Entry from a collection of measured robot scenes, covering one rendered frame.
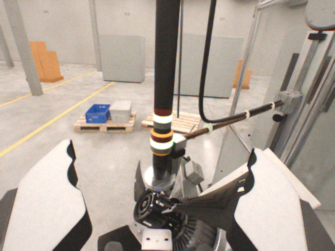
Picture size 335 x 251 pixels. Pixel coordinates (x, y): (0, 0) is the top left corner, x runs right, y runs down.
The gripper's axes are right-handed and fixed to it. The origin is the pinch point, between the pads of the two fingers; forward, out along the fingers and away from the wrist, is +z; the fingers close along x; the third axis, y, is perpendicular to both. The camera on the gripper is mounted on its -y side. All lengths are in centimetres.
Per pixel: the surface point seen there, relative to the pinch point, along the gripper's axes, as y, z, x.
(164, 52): -5.5, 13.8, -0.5
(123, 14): -174, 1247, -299
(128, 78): 146, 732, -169
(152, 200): 38.7, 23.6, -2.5
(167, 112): 3.7, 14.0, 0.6
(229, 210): 22.2, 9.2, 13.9
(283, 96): 9, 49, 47
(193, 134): 11.2, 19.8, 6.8
